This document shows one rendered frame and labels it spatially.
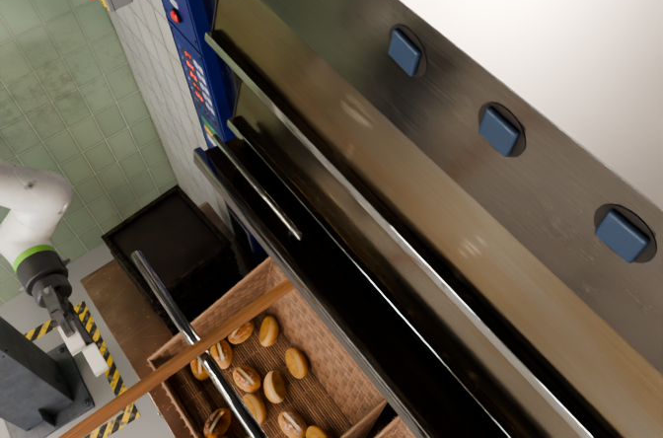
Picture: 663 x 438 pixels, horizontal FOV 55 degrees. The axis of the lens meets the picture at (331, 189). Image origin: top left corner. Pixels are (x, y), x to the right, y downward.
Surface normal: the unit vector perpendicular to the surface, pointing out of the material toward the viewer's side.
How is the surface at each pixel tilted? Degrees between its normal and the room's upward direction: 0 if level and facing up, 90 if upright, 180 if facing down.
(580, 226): 90
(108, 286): 0
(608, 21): 0
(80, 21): 90
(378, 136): 70
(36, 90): 90
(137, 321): 0
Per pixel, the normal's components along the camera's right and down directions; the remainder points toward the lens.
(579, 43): -0.03, -0.54
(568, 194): -0.79, 0.52
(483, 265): -0.75, 0.31
